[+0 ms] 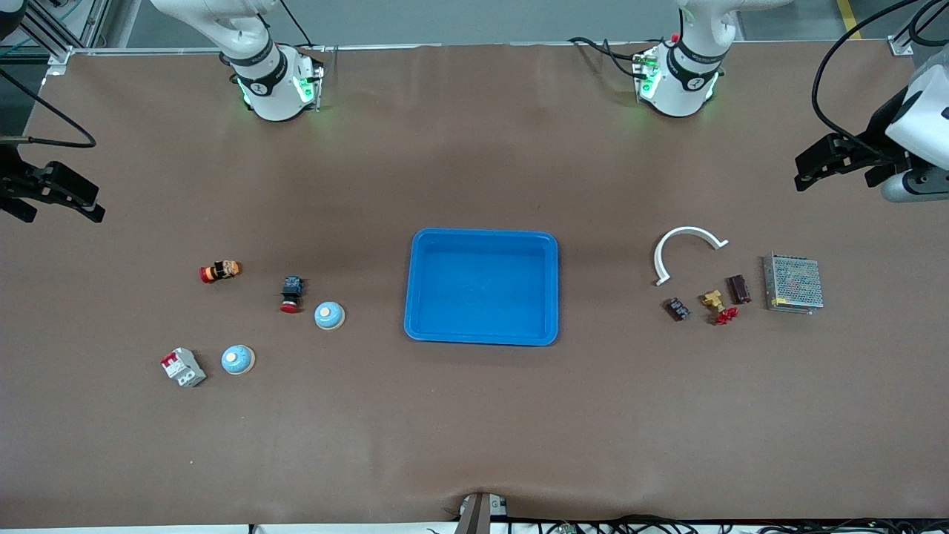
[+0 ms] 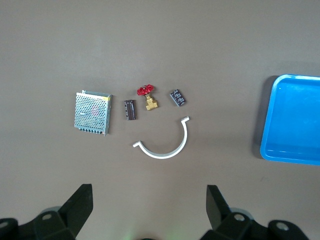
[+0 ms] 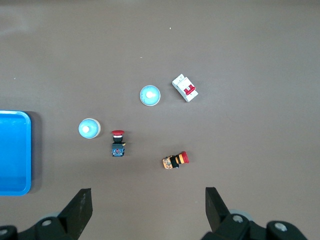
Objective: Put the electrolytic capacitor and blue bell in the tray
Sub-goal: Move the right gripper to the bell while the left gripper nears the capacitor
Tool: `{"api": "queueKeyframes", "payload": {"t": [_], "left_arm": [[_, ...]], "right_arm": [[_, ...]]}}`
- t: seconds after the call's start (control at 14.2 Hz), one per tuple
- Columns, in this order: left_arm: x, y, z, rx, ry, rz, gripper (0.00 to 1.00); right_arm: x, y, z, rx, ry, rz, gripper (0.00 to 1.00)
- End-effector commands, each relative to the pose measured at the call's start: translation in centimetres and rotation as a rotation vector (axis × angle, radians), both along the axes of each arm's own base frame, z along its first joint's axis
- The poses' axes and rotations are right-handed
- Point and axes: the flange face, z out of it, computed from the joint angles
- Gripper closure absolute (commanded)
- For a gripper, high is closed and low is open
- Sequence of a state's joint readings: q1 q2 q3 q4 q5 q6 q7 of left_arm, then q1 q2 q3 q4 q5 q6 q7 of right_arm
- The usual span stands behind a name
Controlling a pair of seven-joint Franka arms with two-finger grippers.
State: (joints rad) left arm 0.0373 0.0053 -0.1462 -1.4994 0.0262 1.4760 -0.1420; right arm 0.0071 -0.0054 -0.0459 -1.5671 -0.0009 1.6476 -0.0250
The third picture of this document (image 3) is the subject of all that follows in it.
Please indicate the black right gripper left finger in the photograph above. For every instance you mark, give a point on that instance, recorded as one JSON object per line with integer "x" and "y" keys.
{"x": 72, "y": 215}

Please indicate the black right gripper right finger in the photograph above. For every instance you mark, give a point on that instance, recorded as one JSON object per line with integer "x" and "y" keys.
{"x": 220, "y": 217}

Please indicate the light blue dome bell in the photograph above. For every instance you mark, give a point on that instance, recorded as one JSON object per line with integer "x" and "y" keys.
{"x": 89, "y": 128}
{"x": 150, "y": 95}

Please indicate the blue plastic tray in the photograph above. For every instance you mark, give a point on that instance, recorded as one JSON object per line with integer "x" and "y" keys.
{"x": 12, "y": 150}

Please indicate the brown table mat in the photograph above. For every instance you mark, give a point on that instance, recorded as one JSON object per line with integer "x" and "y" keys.
{"x": 225, "y": 150}

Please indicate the red emergency button orange base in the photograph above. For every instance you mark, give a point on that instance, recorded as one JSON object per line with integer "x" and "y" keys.
{"x": 172, "y": 161}

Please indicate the red push button blue base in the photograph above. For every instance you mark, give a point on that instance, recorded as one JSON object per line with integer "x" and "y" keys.
{"x": 118, "y": 143}

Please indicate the white circuit breaker red switch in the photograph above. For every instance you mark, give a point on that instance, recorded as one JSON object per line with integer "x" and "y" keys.
{"x": 186, "y": 88}

